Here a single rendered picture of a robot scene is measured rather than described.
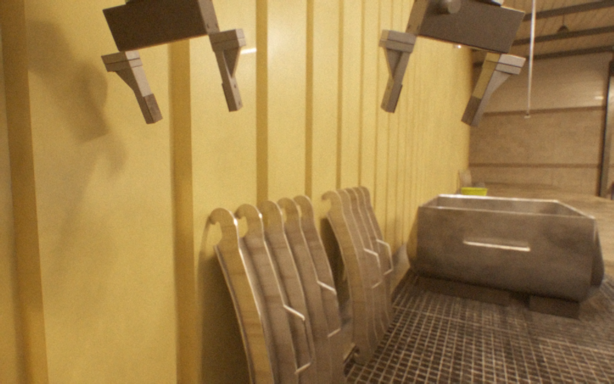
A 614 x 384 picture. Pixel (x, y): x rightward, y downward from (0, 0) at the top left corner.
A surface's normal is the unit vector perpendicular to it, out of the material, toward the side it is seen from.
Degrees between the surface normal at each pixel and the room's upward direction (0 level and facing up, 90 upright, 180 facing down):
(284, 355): 90
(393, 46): 114
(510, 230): 93
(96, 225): 90
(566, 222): 90
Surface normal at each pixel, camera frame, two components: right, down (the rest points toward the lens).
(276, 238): -0.48, 0.07
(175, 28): -0.11, 0.47
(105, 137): 0.87, 0.05
